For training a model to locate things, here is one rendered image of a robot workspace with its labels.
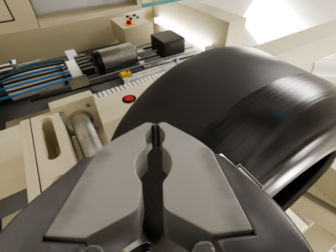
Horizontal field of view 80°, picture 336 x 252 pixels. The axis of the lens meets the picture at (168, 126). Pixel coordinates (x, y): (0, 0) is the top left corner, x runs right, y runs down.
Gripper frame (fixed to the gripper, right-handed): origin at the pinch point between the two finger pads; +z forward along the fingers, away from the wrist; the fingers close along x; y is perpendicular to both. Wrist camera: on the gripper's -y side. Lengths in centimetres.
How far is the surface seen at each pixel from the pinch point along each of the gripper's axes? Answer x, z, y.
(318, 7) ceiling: 177, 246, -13
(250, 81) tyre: 14.7, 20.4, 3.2
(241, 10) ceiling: 125, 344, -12
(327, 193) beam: 66, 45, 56
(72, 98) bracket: -20.5, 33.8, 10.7
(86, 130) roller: -16.4, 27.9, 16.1
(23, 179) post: -38, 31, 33
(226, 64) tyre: 12.1, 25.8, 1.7
